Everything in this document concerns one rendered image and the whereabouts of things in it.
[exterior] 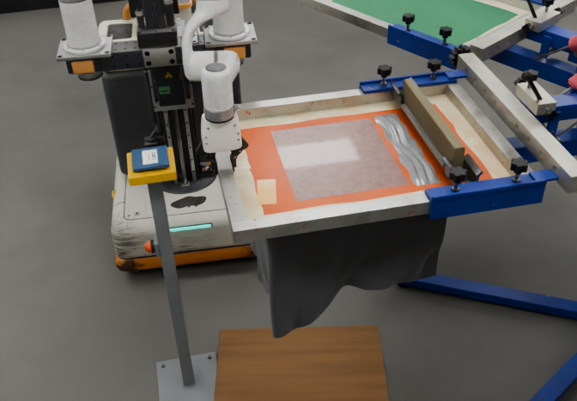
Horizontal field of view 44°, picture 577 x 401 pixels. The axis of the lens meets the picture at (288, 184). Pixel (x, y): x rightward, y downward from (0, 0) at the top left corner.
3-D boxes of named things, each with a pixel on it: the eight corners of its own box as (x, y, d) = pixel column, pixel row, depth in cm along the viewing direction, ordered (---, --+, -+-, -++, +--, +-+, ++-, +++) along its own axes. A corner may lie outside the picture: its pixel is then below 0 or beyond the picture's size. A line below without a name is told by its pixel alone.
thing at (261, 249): (272, 343, 202) (264, 225, 177) (245, 240, 238) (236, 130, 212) (283, 341, 203) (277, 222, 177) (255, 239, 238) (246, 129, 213)
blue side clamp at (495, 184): (429, 220, 177) (432, 197, 172) (422, 208, 181) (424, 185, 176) (542, 203, 181) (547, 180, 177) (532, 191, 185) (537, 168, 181)
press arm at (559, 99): (525, 125, 201) (529, 110, 198) (516, 115, 206) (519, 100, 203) (582, 118, 204) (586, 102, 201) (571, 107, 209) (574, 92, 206)
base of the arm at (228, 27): (207, 22, 230) (202, -25, 220) (246, 19, 231) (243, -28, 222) (209, 43, 217) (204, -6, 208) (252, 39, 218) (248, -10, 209)
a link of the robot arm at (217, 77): (201, 45, 183) (239, 45, 183) (205, 82, 189) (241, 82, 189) (199, 74, 171) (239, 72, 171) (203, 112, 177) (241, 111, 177)
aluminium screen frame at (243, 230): (233, 244, 169) (233, 232, 167) (204, 118, 215) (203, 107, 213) (542, 196, 182) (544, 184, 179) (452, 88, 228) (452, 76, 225)
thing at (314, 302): (280, 339, 202) (274, 223, 177) (277, 330, 205) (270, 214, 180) (434, 311, 209) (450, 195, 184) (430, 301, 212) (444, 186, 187)
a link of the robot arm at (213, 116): (236, 94, 184) (237, 104, 185) (202, 99, 182) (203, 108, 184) (241, 109, 178) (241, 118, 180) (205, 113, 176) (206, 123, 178)
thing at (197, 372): (160, 413, 246) (111, 189, 189) (155, 363, 263) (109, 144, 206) (224, 400, 249) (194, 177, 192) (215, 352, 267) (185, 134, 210)
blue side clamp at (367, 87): (362, 108, 221) (364, 88, 216) (358, 100, 224) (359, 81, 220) (455, 97, 225) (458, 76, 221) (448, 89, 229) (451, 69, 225)
